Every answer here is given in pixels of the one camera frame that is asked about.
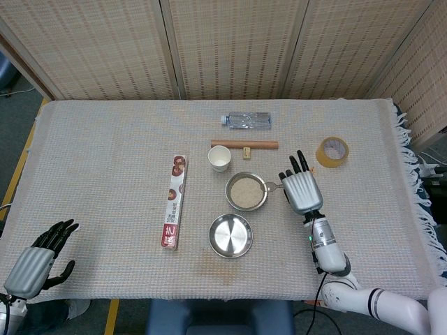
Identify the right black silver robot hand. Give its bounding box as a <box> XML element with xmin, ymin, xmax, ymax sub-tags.
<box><xmin>278</xmin><ymin>150</ymin><xmax>324</xmax><ymax>215</ymax></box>

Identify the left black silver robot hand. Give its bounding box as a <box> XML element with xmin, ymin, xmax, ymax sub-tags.
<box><xmin>3</xmin><ymin>218</ymin><xmax>80</xmax><ymax>300</ymax></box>

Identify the small metal spoon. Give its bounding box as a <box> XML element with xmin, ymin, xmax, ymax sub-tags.
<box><xmin>260</xmin><ymin>181</ymin><xmax>285</xmax><ymax>193</ymax></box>

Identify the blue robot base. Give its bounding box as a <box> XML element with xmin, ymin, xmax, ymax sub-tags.
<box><xmin>145</xmin><ymin>299</ymin><xmax>293</xmax><ymax>335</ymax></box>

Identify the steel bowl holding rice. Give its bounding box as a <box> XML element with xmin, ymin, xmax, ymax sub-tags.
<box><xmin>224</xmin><ymin>171</ymin><xmax>269</xmax><ymax>212</ymax></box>

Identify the empty steel bowl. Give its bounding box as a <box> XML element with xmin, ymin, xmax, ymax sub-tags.
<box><xmin>208</xmin><ymin>213</ymin><xmax>254</xmax><ymax>259</ymax></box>

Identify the white paper cup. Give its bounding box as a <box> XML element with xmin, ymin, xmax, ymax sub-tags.
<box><xmin>207</xmin><ymin>145</ymin><xmax>232</xmax><ymax>173</ymax></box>

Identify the brown packing tape roll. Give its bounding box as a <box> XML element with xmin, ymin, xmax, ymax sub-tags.
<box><xmin>316</xmin><ymin>136</ymin><xmax>350</xmax><ymax>169</ymax></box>

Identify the wooden rolling pin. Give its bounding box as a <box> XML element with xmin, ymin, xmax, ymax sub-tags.
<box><xmin>210</xmin><ymin>140</ymin><xmax>280</xmax><ymax>151</ymax></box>

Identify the clear plastic water bottle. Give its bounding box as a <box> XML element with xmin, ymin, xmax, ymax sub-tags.
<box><xmin>220</xmin><ymin>112</ymin><xmax>273</xmax><ymax>130</ymax></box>

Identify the long cling film box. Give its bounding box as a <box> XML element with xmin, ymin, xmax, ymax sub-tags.
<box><xmin>161</xmin><ymin>155</ymin><xmax>190</xmax><ymax>251</ymax></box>

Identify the black box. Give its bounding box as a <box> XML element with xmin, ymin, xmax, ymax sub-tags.
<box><xmin>423</xmin><ymin>176</ymin><xmax>447</xmax><ymax>212</ymax></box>

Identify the woven fringed tablecloth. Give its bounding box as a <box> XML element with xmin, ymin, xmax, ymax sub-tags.
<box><xmin>0</xmin><ymin>98</ymin><xmax>447</xmax><ymax>304</ymax></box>

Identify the bamboo folding screen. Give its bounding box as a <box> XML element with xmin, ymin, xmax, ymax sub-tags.
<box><xmin>0</xmin><ymin>0</ymin><xmax>447</xmax><ymax>151</ymax></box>

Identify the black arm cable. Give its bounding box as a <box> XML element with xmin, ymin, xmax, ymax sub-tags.
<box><xmin>308</xmin><ymin>274</ymin><xmax>328</xmax><ymax>335</ymax></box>

